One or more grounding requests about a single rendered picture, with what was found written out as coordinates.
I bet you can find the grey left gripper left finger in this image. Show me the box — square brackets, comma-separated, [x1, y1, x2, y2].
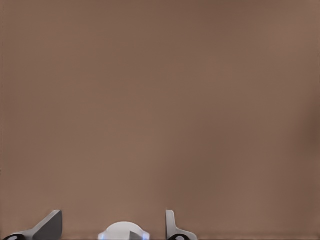
[1, 209, 63, 240]

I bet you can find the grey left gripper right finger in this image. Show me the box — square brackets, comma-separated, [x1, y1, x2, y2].
[165, 209, 199, 240]

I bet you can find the white rounded object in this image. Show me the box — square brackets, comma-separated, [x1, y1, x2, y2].
[97, 220, 150, 240]

